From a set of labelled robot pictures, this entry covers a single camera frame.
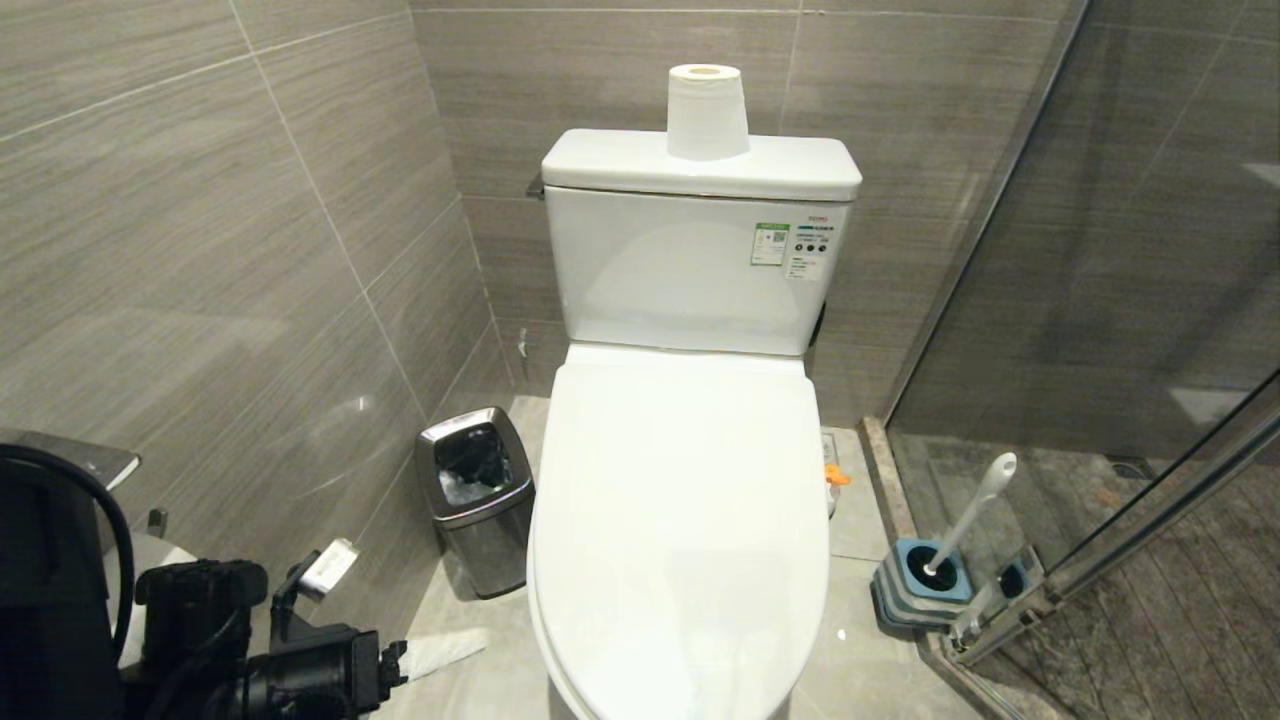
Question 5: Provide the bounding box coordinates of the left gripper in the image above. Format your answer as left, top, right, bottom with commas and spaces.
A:
238, 624, 491, 720

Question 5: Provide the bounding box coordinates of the white toilet seat lid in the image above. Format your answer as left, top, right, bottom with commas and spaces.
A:
526, 344, 832, 720

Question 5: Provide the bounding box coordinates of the toilet paper roll on holder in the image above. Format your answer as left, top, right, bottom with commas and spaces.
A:
103, 533, 199, 669

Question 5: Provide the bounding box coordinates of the metal toilet paper holder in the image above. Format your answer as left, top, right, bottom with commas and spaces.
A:
0, 429, 171, 541

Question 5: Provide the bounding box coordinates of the cleaner bottle with orange cap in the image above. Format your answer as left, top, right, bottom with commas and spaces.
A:
820, 428, 853, 521

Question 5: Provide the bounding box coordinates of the white toilet tank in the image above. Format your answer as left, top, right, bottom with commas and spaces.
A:
544, 184, 853, 358

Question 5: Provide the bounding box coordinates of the blue toilet brush holder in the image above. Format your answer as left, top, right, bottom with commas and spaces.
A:
869, 537, 977, 633

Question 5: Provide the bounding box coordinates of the white toilet tank lid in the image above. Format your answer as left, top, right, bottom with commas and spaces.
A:
540, 128, 864, 202

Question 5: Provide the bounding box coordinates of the white toilet brush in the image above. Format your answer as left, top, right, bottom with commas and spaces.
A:
922, 452, 1019, 578

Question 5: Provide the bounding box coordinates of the white toilet paper roll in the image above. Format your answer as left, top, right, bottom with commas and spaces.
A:
666, 64, 751, 162

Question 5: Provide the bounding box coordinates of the steel trash bin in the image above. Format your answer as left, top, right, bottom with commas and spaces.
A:
414, 406, 537, 601

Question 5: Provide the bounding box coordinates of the black trash bag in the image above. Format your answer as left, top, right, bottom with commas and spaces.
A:
434, 424, 514, 507

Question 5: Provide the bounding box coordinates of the stone shower curb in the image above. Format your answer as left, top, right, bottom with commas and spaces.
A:
861, 415, 923, 549

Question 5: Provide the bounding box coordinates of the green and white label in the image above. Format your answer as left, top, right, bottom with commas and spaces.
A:
751, 222, 792, 268

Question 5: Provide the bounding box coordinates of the white label with icons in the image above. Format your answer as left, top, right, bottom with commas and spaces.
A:
784, 212, 839, 282

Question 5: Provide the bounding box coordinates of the metal framed shower door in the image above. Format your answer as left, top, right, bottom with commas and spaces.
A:
944, 372, 1280, 720

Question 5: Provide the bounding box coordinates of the glass shower partition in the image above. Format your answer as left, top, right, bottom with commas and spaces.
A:
884, 0, 1280, 561

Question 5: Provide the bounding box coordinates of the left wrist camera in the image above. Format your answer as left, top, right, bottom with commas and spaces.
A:
268, 538, 362, 646

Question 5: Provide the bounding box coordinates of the black cable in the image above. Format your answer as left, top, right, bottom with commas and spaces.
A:
0, 444, 137, 663

